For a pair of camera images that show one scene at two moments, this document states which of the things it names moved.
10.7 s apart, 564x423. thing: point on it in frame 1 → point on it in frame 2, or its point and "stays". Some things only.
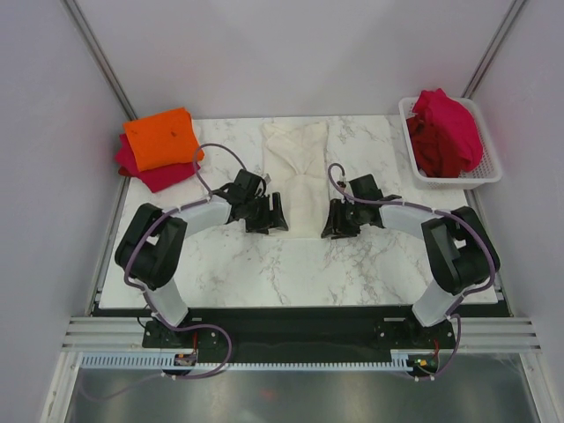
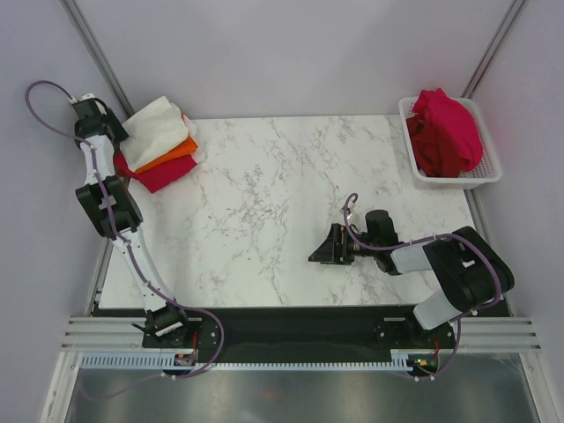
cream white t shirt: [295, 161] → [152, 131]
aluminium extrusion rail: [498, 335] stays
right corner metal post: [494, 48] stays
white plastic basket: [488, 172] stays
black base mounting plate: [300, 330] stays
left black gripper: [274, 215] → [107, 122]
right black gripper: [336, 226] → [329, 252]
